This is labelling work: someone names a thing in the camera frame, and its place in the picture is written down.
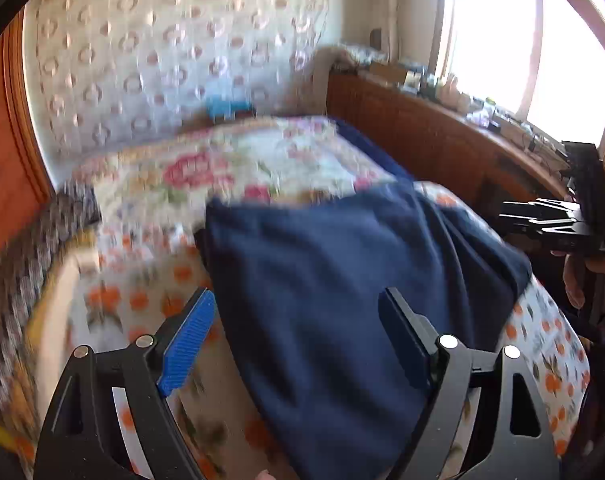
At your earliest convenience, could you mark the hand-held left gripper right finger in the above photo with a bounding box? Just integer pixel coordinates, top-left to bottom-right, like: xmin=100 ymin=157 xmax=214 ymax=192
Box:
xmin=377 ymin=287 xmax=560 ymax=480

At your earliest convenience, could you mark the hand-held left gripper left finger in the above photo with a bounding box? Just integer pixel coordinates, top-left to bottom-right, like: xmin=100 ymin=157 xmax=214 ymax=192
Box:
xmin=32 ymin=287 xmax=218 ymax=480

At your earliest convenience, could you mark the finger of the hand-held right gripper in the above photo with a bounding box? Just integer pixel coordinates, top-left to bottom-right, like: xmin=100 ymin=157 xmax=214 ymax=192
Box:
xmin=499 ymin=217 xmax=585 ymax=237
xmin=501 ymin=199 xmax=580 ymax=221

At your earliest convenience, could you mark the navy blue fleece garment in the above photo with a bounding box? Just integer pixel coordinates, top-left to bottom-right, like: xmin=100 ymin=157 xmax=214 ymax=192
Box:
xmin=195 ymin=180 xmax=533 ymax=480

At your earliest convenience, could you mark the person's right hand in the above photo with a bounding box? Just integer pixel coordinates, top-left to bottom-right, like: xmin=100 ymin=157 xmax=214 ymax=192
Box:
xmin=562 ymin=255 xmax=605 ymax=323

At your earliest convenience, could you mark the orange fruit print sheet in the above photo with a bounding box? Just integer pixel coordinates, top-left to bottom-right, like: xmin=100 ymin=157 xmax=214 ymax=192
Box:
xmin=12 ymin=180 xmax=593 ymax=480

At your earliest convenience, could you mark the wooden side cabinet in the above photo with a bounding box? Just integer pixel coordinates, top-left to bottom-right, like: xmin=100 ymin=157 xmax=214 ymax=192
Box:
xmin=325 ymin=70 xmax=578 ymax=211

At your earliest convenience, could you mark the clutter of small items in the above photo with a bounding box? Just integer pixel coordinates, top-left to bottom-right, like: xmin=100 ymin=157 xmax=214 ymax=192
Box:
xmin=332 ymin=45 xmax=568 ymax=156

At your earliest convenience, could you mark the navy blue bed sheet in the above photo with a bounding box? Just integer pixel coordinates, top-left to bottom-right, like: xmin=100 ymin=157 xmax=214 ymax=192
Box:
xmin=332 ymin=117 xmax=415 ymax=183

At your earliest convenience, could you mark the floral quilt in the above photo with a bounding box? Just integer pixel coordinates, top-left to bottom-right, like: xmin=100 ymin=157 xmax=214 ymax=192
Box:
xmin=72 ymin=115 xmax=398 ymax=211

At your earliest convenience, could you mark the dark sunflower patterned pillow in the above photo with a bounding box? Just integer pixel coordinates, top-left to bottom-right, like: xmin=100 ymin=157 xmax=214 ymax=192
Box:
xmin=0 ymin=192 xmax=103 ymax=411

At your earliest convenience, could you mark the bright window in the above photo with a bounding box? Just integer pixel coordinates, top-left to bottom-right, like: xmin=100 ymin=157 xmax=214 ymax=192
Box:
xmin=429 ymin=0 xmax=605 ymax=151

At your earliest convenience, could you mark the blue toy by curtain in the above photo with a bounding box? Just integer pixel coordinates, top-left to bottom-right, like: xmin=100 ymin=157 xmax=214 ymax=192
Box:
xmin=205 ymin=97 xmax=256 ymax=122

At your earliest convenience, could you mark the wooden headboard panel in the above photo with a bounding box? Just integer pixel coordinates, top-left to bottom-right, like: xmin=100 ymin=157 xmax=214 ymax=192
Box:
xmin=0 ymin=15 xmax=56 ymax=266

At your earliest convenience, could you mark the white ring patterned curtain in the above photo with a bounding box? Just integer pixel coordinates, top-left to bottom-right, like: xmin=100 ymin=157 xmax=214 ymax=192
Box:
xmin=22 ymin=0 xmax=333 ymax=161

